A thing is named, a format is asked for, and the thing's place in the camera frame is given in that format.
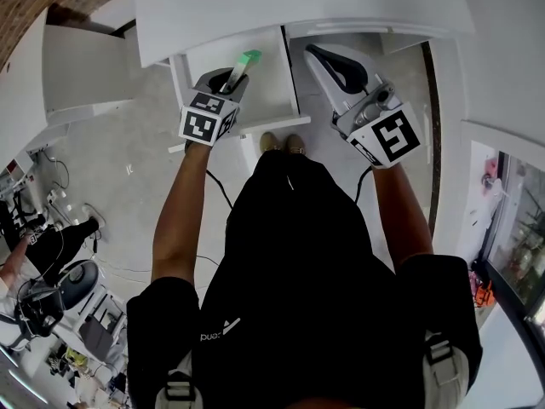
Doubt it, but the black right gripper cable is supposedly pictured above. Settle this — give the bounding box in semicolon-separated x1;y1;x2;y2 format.
354;164;375;206

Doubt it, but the person's black clothing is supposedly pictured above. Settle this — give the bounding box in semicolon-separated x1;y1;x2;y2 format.
126;150;485;409

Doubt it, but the white side cabinet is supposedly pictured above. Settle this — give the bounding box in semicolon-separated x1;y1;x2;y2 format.
0;8;138;153

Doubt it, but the person's left forearm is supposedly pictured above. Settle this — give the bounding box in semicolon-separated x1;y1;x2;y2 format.
150;141;223;285

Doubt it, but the white drawer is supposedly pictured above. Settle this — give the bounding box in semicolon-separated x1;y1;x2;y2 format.
168;25;313;155

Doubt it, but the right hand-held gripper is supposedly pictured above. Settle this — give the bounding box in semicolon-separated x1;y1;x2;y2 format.
304;43;427;170

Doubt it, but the beige right shoulder strap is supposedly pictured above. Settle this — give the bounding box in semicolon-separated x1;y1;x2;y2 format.
422;329;470;400

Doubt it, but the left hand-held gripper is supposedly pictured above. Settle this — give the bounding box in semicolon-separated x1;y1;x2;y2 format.
177;61;251;147

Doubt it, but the beige left shoulder strap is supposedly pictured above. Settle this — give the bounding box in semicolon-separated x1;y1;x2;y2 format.
154;350;198;409

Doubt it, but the person's tan left shoe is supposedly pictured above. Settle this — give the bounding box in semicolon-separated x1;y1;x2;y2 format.
259;131;283;154

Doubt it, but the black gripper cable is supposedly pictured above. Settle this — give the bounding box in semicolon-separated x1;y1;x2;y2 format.
205;169;235;210
354;164;375;206

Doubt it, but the person's tan right shoe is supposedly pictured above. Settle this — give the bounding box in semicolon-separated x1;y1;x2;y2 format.
284;133;309;157

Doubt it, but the white desk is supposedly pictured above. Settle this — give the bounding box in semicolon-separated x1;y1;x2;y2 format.
134;0;477;69

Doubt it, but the black office chair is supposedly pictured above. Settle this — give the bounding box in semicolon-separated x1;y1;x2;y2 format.
14;259;101;349

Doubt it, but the beige shoulder strap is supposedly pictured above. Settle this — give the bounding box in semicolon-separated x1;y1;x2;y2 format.
154;350;198;409
422;329;470;400

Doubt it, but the white power strip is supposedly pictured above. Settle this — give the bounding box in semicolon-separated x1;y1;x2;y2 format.
45;188;83;226

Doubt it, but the person's right forearm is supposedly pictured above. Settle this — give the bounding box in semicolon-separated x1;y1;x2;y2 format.
369;159;435;277

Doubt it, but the silver camera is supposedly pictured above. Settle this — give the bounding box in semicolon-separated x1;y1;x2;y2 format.
353;81;404;127

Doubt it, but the person's tan shoe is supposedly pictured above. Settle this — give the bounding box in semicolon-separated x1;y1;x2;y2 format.
259;131;283;154
284;133;309;157

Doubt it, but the glass door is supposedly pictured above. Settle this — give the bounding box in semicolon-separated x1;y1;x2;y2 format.
479;150;545;330

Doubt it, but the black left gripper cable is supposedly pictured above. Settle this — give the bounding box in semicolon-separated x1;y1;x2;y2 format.
205;169;235;210

